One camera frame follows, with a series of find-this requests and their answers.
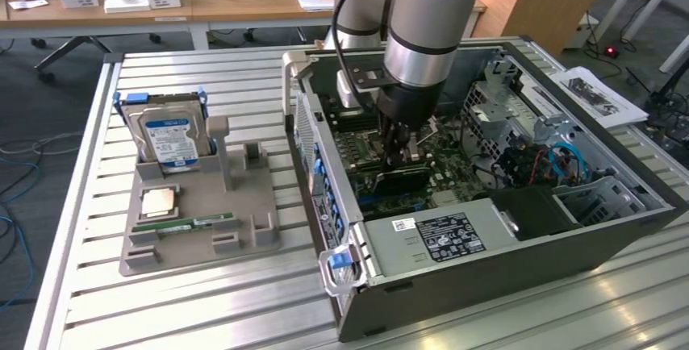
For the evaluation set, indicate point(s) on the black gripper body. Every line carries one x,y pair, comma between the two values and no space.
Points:
409,104

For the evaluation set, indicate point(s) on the graphics card with metal bracket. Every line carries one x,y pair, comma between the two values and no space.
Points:
401,182

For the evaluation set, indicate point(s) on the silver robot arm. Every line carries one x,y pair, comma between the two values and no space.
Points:
425,23

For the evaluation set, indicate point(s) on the CPU socket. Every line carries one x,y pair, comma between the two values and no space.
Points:
373,144

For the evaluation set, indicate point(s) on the green motherboard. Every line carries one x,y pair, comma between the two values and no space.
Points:
457,168

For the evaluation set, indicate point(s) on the perforated metal disk bay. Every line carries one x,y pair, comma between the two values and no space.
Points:
487,118

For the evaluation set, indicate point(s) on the blue expansion slot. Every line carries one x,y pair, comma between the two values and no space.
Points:
368,198

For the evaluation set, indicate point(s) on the silver chipset heatsink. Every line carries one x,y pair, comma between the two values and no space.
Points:
448,198

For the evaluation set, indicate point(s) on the grey power supply unit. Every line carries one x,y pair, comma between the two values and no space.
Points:
393,253

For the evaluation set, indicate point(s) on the wooden cabinet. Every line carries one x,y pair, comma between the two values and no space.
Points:
539,3

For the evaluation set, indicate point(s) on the printed paper sheets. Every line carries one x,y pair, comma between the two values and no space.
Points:
603,100

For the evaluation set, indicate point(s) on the grey parts rack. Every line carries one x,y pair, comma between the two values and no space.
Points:
205,188

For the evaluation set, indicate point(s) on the white floor device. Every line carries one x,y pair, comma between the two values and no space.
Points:
587,35

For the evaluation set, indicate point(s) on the open black PC case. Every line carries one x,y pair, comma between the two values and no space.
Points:
485,285

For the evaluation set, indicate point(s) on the open silver disk bay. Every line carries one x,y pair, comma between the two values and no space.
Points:
603,201

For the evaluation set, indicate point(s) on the power strip with red light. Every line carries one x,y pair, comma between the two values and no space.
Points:
611,51

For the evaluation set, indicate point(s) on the hard disk in blue carrier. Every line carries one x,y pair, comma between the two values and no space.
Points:
172,140

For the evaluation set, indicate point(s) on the CPU chip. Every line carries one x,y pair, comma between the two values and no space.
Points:
158,202

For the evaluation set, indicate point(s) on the black tripod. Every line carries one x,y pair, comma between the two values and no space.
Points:
668,92

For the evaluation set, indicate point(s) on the flat white box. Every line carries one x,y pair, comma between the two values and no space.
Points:
126,8

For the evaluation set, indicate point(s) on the white label card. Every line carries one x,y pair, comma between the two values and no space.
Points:
27,4

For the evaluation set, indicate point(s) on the black camera bracket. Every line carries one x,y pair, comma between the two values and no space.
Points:
360,82

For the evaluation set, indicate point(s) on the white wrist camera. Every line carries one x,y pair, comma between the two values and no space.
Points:
350,90

